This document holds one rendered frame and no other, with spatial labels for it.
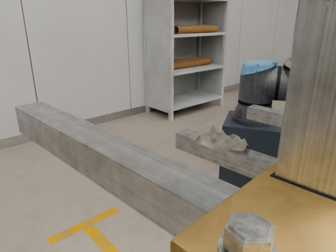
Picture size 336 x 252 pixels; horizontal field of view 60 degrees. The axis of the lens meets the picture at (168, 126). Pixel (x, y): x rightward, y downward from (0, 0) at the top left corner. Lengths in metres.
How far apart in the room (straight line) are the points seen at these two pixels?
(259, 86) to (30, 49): 2.02
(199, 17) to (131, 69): 1.16
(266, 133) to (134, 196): 1.14
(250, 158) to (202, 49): 3.50
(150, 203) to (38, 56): 2.66
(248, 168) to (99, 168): 0.27
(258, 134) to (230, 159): 0.86
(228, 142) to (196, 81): 3.53
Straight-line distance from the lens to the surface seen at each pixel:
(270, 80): 1.30
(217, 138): 0.47
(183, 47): 3.72
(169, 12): 2.99
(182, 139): 0.50
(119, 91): 3.21
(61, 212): 1.85
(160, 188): 0.17
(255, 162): 0.43
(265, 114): 0.69
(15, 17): 2.75
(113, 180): 0.21
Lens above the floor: 1.05
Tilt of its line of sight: 20 degrees down
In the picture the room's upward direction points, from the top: straight up
